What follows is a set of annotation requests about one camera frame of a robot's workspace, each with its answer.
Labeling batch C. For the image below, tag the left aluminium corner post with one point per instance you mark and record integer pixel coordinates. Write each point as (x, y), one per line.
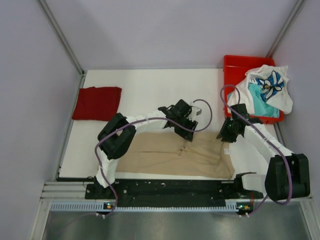
(60, 36)

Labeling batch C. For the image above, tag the teal t-shirt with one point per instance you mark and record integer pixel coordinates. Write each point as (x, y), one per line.
(261, 108)

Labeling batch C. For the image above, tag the folded red t-shirt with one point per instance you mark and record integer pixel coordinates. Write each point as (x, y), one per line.
(97, 103)

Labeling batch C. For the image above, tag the aluminium frame rail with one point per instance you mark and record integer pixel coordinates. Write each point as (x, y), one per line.
(62, 190)

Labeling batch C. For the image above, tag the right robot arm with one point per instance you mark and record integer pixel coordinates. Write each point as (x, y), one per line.
(287, 175)

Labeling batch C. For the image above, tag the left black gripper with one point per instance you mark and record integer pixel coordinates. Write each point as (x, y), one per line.
(185, 134)

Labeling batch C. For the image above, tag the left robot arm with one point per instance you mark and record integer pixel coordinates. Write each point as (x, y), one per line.
(116, 137)

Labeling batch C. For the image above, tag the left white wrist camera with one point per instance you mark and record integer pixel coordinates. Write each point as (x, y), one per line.
(195, 110)

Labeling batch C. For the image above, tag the grey slotted cable duct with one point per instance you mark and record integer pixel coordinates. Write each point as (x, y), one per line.
(103, 207)

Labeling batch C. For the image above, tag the beige t-shirt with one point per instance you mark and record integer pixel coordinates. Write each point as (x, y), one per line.
(167, 153)

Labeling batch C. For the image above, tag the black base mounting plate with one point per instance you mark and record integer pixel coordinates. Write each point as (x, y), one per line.
(172, 201)

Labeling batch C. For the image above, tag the red plastic bin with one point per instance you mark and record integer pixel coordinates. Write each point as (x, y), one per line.
(235, 67)

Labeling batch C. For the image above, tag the right aluminium corner post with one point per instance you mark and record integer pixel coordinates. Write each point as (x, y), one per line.
(294, 13)

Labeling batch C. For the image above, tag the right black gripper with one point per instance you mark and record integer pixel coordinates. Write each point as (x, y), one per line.
(223, 134)

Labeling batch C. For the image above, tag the aluminium corner post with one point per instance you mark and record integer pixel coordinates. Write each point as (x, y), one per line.
(294, 13)
(60, 36)

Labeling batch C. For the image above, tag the white printed t-shirt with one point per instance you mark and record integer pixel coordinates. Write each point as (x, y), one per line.
(273, 80)

